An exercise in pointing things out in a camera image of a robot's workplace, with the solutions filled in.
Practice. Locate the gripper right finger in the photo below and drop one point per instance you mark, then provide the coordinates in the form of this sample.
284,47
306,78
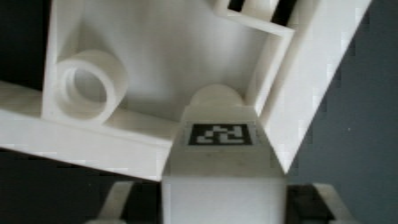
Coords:
343,217

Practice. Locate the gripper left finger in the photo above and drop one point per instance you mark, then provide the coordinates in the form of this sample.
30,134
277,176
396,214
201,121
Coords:
112,208

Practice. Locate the white chair seat part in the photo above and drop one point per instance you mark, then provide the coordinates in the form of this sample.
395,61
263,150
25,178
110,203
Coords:
137,52

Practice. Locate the white chair leg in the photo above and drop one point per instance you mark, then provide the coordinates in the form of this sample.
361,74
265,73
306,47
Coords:
222,180

